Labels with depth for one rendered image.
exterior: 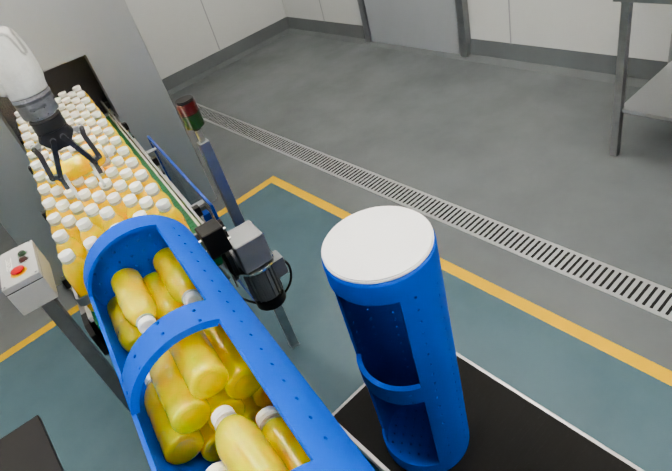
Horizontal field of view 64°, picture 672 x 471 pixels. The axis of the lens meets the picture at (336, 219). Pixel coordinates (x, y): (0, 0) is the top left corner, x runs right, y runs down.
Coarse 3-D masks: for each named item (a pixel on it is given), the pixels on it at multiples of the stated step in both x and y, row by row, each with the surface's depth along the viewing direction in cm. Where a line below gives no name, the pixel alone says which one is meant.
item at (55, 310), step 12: (48, 312) 158; (60, 312) 160; (60, 324) 161; (72, 324) 163; (72, 336) 165; (84, 336) 168; (84, 348) 169; (96, 348) 174; (96, 360) 173; (96, 372) 175; (108, 372) 177; (108, 384) 179; (120, 396) 184
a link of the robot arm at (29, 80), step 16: (0, 32) 116; (0, 48) 116; (16, 48) 118; (0, 64) 117; (16, 64) 118; (32, 64) 122; (0, 80) 119; (16, 80) 120; (32, 80) 122; (0, 96) 124; (16, 96) 122; (32, 96) 123
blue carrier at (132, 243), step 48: (96, 240) 125; (144, 240) 131; (192, 240) 126; (96, 288) 130; (144, 336) 95; (240, 336) 92; (144, 384) 113; (288, 384) 84; (144, 432) 94; (336, 432) 78
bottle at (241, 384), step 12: (216, 336) 102; (216, 348) 100; (228, 348) 99; (228, 360) 97; (240, 360) 96; (228, 372) 95; (240, 372) 94; (228, 384) 94; (240, 384) 96; (252, 384) 97; (240, 396) 96
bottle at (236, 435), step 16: (224, 416) 85; (240, 416) 83; (224, 432) 80; (240, 432) 79; (256, 432) 80; (224, 448) 78; (240, 448) 77; (256, 448) 76; (272, 448) 78; (224, 464) 78; (240, 464) 75; (256, 464) 74; (272, 464) 74
